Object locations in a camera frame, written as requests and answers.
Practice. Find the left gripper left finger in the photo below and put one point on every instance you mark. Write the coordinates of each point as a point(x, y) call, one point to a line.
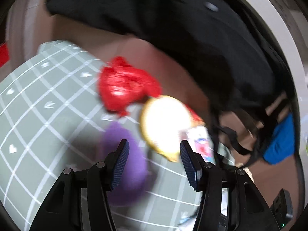
point(114, 165)

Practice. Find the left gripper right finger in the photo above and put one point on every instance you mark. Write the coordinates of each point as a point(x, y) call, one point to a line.
point(192, 166)

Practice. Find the purple pink sponge cloth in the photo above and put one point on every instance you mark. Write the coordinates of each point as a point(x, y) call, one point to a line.
point(134, 179)

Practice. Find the round yellow-rimmed pad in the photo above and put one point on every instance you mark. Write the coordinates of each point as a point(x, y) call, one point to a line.
point(163, 121)

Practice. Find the grey kitchen countertop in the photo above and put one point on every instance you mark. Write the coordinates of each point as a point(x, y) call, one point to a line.
point(268, 14)

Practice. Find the red snack wrapper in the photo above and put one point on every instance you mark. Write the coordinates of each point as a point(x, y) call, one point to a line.
point(196, 120)

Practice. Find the blue hanging towel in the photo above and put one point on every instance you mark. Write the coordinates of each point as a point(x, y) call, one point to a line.
point(282, 144)

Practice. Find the red crumpled plastic bag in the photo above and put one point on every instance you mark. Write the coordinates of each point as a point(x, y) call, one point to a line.
point(120, 84)

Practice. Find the black hanging bag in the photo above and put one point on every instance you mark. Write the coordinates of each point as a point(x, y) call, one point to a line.
point(220, 45)

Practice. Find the red door mat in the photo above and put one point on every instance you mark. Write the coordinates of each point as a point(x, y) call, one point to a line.
point(4, 55)

